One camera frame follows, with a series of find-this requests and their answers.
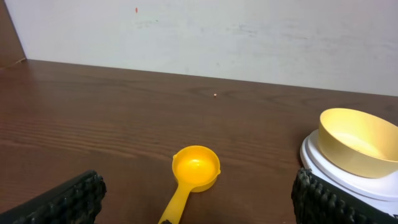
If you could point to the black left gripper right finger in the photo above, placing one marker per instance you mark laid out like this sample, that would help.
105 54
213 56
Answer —
316 201

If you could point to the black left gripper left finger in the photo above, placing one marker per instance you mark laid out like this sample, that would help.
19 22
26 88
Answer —
77 200

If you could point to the yellow plastic measuring scoop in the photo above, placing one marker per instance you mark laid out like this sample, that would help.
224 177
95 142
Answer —
196 169

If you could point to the white digital kitchen scale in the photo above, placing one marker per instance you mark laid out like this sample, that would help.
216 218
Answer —
381 193

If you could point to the pale yellow bowl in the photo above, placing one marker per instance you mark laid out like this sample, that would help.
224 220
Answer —
358 142

